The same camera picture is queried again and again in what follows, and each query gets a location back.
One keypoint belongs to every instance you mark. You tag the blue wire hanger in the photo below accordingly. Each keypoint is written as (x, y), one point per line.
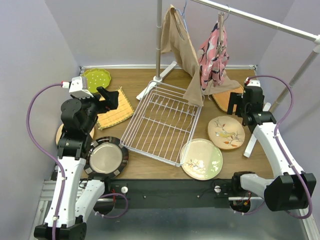
(183, 15)

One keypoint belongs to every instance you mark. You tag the beige hanging shirt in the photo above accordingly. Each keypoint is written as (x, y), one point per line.
(175, 39)

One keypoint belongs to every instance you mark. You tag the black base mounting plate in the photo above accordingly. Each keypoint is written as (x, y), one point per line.
(172, 194)

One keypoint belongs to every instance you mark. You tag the beige plate orange leaves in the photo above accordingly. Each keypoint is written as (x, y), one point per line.
(60, 135)

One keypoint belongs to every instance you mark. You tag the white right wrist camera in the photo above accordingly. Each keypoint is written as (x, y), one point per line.
(252, 82)

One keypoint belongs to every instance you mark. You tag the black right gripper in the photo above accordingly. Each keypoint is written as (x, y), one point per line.
(235, 98)

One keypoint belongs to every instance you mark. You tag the pink patterned hanging garment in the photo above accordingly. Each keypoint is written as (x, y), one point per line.
(212, 68)

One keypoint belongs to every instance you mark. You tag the black rimmed silver plate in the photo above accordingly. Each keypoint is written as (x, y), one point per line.
(106, 156)

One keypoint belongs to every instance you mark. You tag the white wire dish rack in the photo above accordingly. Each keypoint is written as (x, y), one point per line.
(163, 124)

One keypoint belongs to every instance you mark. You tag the cream green floral plate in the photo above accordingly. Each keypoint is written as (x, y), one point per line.
(201, 159)

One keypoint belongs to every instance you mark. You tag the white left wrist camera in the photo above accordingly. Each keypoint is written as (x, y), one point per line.
(79, 88)

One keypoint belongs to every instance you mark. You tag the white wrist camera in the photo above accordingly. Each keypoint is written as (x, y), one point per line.
(79, 88)
(252, 82)

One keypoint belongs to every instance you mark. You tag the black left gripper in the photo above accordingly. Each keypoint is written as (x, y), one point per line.
(111, 98)

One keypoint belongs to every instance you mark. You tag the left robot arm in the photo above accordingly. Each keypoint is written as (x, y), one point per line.
(68, 213)

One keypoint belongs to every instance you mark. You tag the wooden clip hanger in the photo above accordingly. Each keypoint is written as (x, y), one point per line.
(222, 16)

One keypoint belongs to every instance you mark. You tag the yellow woven placemat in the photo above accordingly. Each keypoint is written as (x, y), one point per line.
(123, 112)

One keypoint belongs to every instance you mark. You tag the green polka dot plate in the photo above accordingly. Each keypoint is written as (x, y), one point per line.
(97, 77)

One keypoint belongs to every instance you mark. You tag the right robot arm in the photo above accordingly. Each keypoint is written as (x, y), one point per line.
(291, 187)

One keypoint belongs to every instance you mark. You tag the bird pattern beige plate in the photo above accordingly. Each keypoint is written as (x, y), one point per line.
(226, 132)

